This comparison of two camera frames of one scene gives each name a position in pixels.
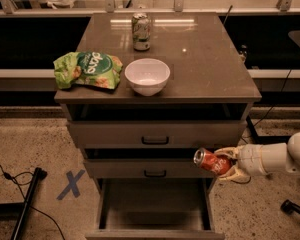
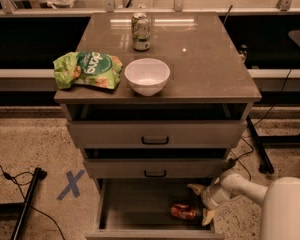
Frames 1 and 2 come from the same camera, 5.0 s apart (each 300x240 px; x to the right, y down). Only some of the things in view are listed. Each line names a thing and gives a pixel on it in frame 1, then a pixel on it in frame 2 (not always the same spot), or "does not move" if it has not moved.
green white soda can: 141,31 does not move
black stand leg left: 39,174 does not move
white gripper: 251,160 → 209,196
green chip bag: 87,69 does not move
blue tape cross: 72,185 does not move
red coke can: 212,161 → 183,211
